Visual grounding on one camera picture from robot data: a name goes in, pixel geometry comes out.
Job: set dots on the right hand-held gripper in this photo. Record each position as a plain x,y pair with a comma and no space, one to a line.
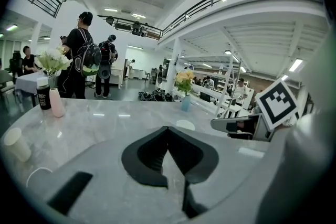
277,103

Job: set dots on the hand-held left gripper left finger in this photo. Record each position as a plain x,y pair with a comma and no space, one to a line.
105,162

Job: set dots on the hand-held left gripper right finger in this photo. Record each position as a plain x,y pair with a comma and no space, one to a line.
236,165

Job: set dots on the white paper cup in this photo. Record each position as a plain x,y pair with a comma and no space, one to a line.
17,144

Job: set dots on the blue vase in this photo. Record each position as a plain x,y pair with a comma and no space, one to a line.
186,103

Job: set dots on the orange flower bouquet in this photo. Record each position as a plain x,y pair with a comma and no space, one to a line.
185,80

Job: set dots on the white metal rack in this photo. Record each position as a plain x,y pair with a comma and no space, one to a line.
231,65

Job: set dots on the pile of black backpacks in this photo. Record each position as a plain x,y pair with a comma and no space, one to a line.
156,95

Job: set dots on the pink vase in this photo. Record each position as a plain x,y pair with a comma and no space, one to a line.
57,103

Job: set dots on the white dressing table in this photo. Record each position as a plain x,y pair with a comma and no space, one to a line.
116,76

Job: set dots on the black bottle white cap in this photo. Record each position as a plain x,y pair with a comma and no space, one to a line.
43,95

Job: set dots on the ceiling strip light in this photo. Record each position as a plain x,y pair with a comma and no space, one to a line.
295,64
110,10

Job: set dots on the black green backpack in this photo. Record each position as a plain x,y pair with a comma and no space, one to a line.
89,60

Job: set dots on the table with blue-grey cloth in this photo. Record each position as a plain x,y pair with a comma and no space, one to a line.
26,82

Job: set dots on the white flower bouquet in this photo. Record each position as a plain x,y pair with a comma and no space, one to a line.
52,56

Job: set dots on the grey chair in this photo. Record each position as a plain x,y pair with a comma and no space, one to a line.
5,84

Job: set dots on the black office chair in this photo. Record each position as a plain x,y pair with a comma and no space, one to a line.
15,63

